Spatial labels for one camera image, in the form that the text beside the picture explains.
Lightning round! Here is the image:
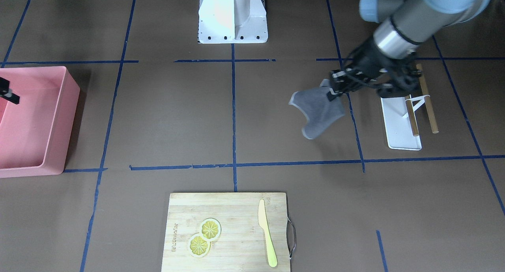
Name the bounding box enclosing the wooden towel rack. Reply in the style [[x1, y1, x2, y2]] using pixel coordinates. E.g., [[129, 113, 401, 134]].
[[403, 63, 440, 137]]

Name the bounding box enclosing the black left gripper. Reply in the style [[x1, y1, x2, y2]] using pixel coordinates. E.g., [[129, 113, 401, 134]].
[[327, 54, 421, 101]]

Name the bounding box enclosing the yellow plastic knife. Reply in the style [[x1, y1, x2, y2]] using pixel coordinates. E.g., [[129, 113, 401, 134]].
[[258, 199, 278, 267]]

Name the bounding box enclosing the white mounting pillar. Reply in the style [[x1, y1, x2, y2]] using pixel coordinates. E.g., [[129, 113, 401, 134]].
[[197, 0, 269, 44]]

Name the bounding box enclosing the bamboo cutting board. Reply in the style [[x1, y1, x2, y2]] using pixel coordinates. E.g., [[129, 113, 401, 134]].
[[161, 192, 292, 272]]

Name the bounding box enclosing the rear lemon slice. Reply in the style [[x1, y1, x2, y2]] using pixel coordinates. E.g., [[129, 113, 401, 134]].
[[200, 218, 222, 242]]

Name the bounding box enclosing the pink plastic bin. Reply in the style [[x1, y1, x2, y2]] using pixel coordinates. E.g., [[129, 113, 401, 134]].
[[0, 66, 80, 178]]

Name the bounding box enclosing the lemon slice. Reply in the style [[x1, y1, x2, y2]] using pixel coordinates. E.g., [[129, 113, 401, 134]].
[[200, 218, 222, 242], [187, 234, 211, 258]]

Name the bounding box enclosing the front lemon slice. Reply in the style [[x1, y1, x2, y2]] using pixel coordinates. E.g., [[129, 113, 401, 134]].
[[187, 234, 211, 258]]

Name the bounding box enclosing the grey wiping cloth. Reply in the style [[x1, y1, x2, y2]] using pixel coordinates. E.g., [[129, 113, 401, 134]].
[[288, 79, 346, 140]]

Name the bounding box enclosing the white metal tray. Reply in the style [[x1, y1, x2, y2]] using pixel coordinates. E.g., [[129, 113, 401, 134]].
[[381, 97, 422, 151]]

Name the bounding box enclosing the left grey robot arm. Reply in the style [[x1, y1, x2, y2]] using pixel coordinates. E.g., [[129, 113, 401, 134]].
[[326, 0, 490, 101]]

